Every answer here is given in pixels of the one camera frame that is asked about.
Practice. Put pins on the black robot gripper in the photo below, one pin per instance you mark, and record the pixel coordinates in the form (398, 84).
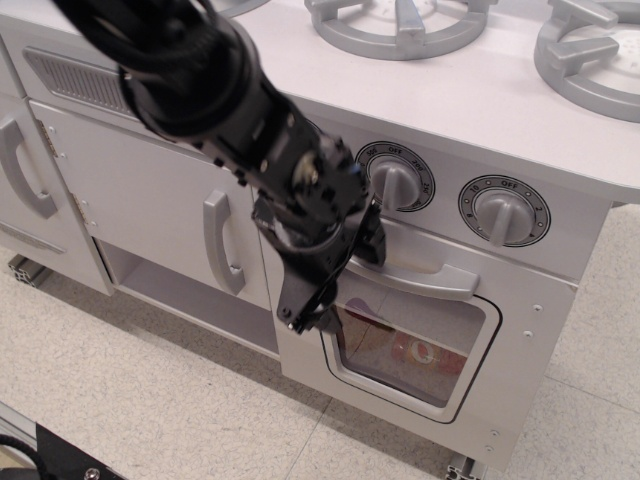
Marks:
(314, 204)

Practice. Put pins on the silver oven door handle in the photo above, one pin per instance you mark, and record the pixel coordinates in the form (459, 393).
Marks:
(420, 264)

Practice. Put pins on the white toy oven door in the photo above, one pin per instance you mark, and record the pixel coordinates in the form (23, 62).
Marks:
(507, 331)

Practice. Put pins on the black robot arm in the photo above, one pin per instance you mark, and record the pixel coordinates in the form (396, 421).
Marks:
(192, 76)

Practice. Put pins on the middle grey oven knob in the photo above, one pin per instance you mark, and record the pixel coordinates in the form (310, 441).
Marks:
(401, 180)

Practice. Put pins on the grey oven knob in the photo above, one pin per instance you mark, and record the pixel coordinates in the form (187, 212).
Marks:
(401, 180)
(504, 211)

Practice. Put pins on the right grey oven knob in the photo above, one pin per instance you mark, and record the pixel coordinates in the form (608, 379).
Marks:
(504, 211)

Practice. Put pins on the red orange toy can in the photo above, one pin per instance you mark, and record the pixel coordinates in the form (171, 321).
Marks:
(427, 356)

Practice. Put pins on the white cabinet door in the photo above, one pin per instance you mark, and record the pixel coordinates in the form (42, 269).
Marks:
(145, 197)

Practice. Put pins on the white toy kitchen unit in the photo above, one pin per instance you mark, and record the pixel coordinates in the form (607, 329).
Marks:
(480, 110)

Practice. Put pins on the left silver stove burner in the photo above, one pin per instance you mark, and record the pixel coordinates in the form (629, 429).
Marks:
(410, 41)

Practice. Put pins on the silver stove burner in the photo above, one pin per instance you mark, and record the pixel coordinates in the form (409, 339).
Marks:
(588, 53)
(410, 41)

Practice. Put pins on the white left appliance door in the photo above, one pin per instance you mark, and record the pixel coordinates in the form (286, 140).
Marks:
(39, 218)

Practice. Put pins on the silver toy sink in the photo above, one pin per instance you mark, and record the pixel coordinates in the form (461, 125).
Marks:
(232, 8)

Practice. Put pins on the right silver stove burner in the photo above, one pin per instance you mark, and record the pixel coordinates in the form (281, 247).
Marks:
(588, 53)

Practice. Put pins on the silver vent grille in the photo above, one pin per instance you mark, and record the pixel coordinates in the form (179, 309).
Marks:
(78, 81)

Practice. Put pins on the silver cabinet door handle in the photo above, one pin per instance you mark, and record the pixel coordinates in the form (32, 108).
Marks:
(215, 213)

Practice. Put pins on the right aluminium frame rail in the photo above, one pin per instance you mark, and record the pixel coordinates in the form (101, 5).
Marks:
(462, 467)

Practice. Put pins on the aluminium frame rail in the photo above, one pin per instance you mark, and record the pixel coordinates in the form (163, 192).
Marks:
(28, 271)
(462, 467)

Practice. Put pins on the silver left appliance handle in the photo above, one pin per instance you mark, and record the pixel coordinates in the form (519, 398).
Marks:
(41, 204)

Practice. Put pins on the left aluminium frame rail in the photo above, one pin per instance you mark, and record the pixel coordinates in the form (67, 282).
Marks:
(28, 271)

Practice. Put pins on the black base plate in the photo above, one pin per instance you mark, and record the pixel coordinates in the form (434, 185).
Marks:
(52, 457)

